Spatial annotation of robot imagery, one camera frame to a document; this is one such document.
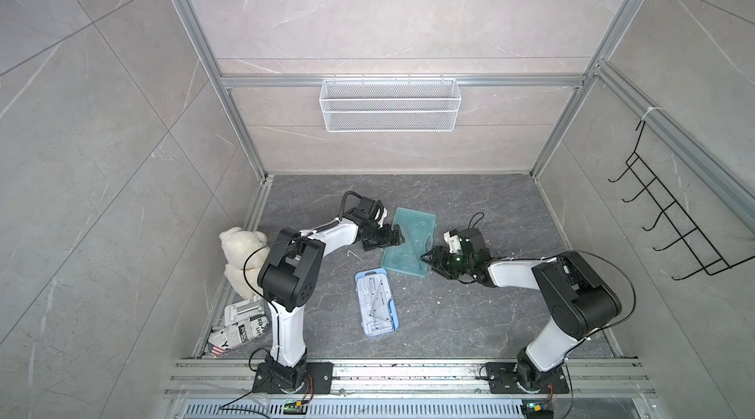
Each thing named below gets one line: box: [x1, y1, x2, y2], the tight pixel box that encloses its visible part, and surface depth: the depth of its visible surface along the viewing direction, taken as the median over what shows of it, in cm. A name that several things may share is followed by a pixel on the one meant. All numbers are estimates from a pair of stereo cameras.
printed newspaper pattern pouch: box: [207, 298, 271, 358], surface depth 80 cm
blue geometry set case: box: [353, 268, 401, 338], surface depth 86 cm
